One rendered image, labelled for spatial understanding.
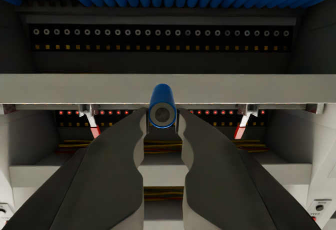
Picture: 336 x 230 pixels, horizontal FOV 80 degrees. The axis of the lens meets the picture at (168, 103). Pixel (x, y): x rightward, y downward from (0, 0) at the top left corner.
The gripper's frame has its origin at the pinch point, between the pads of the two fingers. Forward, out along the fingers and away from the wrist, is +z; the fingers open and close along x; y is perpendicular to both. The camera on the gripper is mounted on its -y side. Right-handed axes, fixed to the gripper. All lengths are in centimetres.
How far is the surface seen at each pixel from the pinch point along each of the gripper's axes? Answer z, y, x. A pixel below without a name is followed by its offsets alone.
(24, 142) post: 24.6, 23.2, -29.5
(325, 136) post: 18.2, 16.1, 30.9
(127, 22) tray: 32.8, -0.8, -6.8
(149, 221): 18.7, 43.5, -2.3
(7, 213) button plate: 17, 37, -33
